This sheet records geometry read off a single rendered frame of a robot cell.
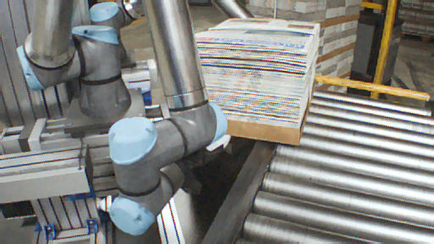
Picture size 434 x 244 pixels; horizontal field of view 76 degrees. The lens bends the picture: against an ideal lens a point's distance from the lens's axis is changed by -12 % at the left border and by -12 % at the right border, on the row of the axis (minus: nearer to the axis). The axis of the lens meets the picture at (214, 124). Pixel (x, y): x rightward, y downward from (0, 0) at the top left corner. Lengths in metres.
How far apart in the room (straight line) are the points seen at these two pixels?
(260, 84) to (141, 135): 0.33
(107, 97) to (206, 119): 0.39
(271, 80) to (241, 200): 0.27
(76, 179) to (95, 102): 0.21
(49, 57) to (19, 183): 0.34
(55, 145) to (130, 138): 0.50
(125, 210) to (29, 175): 0.42
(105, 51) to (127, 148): 0.42
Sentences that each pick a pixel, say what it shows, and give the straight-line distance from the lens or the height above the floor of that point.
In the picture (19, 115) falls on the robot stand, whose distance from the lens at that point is 1.14.
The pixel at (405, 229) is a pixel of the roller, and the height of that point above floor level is 0.80.
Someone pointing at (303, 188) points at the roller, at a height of 0.80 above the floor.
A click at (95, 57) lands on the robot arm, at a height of 0.98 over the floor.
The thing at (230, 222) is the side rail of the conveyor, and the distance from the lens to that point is 0.55.
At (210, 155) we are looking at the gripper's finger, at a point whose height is 0.80.
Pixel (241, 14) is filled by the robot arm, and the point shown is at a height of 1.01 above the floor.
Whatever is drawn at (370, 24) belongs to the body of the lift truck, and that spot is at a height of 0.74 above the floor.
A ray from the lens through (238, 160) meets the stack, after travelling 1.65.
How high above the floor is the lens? 1.20
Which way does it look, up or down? 29 degrees down
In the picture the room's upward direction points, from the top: straight up
